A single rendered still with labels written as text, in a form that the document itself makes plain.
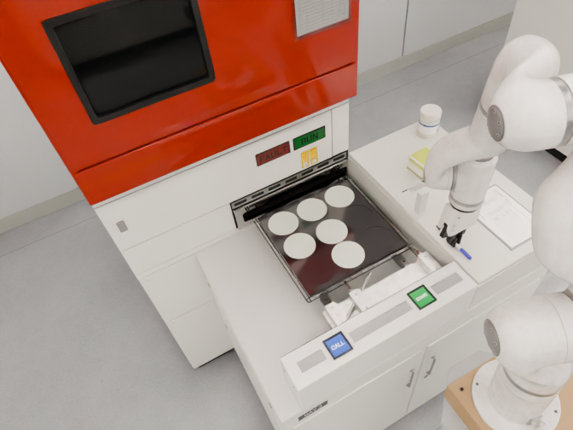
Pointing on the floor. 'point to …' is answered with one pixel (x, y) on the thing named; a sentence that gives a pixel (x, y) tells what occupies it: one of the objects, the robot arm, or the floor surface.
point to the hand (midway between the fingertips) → (454, 237)
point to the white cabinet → (393, 371)
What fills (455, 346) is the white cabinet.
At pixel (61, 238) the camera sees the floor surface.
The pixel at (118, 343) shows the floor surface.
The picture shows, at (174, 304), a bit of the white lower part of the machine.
